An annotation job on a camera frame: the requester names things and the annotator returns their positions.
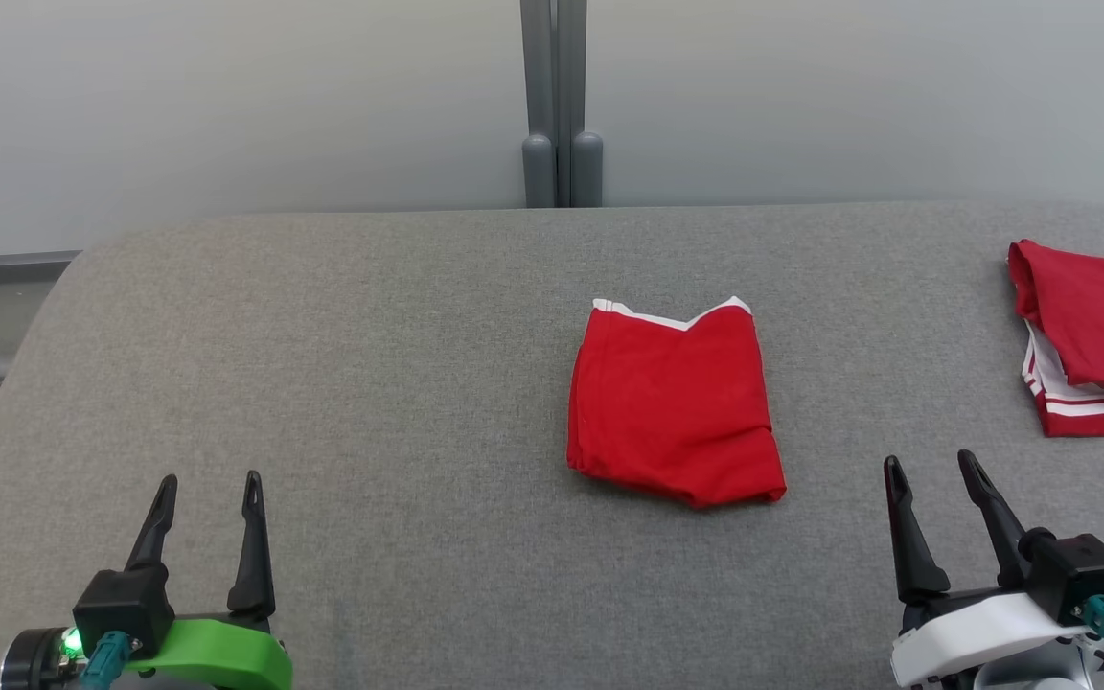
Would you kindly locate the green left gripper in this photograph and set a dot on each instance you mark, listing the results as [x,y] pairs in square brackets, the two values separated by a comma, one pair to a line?
[226,652]

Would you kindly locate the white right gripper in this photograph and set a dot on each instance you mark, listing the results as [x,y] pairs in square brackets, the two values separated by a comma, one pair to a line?
[974,632]

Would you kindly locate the red shorts with white trim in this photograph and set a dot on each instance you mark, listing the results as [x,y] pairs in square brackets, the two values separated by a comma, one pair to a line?
[677,402]

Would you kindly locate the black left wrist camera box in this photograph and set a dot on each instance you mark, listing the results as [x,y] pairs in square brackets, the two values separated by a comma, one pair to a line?
[121,604]

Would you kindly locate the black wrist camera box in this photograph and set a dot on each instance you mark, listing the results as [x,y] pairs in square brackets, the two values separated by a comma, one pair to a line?
[1079,570]
[121,604]

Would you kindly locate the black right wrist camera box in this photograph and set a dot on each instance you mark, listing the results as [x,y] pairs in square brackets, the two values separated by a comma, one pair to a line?
[1079,570]

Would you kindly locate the grey double partition post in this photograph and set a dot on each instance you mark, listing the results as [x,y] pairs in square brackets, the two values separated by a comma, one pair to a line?
[562,96]

